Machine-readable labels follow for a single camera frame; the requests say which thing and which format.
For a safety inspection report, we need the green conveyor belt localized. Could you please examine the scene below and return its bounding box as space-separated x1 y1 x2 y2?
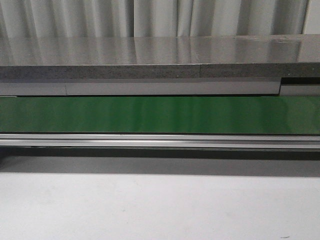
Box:
0 96 320 135

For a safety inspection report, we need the grey speckled worktop slab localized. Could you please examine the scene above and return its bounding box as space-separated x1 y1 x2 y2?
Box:
0 34 320 80

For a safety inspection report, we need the grey pleated curtain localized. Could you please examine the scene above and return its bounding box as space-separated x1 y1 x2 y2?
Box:
0 0 320 38

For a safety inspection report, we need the aluminium front conveyor rail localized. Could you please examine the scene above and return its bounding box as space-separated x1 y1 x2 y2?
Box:
0 133 320 150

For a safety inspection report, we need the grey rear conveyor rail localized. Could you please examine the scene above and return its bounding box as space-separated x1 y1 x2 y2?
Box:
0 77 320 96

